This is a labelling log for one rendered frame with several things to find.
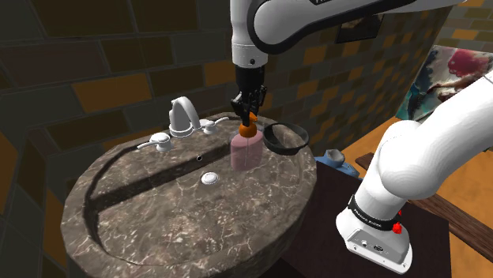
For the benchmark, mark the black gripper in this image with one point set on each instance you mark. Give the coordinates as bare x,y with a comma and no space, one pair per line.
250,79

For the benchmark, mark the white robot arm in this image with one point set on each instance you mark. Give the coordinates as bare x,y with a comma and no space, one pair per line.
416,154

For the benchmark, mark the pink bottle with orange cap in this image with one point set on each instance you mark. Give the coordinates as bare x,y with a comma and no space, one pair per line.
246,152

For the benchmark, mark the black round bowl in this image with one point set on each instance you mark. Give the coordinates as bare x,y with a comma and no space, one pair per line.
281,148

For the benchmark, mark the white faucet spout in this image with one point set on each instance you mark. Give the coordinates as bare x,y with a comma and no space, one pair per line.
184,111

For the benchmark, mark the white sink drain stopper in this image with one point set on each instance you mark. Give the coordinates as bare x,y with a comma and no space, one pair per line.
209,178

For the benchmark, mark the blue and grey object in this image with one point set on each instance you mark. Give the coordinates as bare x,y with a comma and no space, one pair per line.
348,167

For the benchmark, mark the brown marble sink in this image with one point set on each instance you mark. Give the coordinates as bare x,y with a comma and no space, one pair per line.
185,223

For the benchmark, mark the dark robot stand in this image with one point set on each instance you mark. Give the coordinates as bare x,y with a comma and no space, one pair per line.
327,231

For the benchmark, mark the dark framed wall picture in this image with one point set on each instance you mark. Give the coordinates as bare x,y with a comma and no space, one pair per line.
358,30

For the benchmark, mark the colourful wall painting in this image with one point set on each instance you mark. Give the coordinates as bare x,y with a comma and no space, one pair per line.
435,77

